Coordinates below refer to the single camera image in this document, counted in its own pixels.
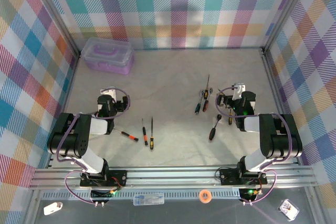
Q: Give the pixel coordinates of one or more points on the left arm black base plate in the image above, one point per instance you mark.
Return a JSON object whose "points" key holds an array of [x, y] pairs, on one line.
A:
{"points": [[118, 178]]}

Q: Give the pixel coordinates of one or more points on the small orange precision screwdriver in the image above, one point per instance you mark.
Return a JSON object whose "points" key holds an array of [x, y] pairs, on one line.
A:
{"points": [[131, 137]]}

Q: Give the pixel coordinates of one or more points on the aluminium side rail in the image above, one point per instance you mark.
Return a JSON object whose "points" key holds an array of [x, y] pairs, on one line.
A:
{"points": [[275, 90], [68, 90]]}

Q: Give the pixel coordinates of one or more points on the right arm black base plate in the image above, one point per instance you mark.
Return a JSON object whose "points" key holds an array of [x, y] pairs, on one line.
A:
{"points": [[228, 176]]}

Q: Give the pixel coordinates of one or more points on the orange tape roll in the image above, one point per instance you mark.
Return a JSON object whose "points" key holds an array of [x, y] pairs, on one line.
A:
{"points": [[200, 196]]}

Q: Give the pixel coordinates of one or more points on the white plastic piece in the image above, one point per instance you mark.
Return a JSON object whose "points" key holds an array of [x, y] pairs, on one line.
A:
{"points": [[51, 209]]}

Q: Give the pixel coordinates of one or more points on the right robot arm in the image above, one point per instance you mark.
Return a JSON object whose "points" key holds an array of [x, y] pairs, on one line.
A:
{"points": [[278, 140]]}

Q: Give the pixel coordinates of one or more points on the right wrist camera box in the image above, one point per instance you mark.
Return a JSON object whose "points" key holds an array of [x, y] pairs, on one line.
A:
{"points": [[239, 91]]}

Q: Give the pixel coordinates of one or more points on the aluminium frame post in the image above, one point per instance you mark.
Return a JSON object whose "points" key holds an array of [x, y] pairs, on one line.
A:
{"points": [[55, 11], [286, 11]]}

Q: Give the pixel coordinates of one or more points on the clear plastic packet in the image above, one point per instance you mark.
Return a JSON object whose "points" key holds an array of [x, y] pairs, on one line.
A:
{"points": [[288, 209]]}

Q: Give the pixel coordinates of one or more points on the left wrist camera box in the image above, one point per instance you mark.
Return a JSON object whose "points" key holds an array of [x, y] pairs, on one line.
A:
{"points": [[111, 93]]}

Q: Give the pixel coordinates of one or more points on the aluminium mounting rail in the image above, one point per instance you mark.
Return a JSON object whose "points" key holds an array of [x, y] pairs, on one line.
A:
{"points": [[170, 178]]}

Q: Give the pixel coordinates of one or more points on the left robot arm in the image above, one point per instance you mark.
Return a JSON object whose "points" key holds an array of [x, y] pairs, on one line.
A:
{"points": [[68, 140]]}

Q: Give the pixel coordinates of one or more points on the purple clear plastic tool box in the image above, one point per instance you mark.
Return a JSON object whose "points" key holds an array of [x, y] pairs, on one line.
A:
{"points": [[110, 66]]}

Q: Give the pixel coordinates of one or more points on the clear plastic label card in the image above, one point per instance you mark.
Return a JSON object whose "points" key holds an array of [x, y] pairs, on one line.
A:
{"points": [[148, 200]]}

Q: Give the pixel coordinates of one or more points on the plaid backdrop cloth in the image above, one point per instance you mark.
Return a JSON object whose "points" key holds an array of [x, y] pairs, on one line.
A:
{"points": [[15, 77], [170, 11], [320, 77]]}

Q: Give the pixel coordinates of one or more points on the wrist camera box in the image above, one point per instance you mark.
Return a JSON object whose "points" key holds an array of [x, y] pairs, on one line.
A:
{"points": [[111, 93], [239, 91]]}

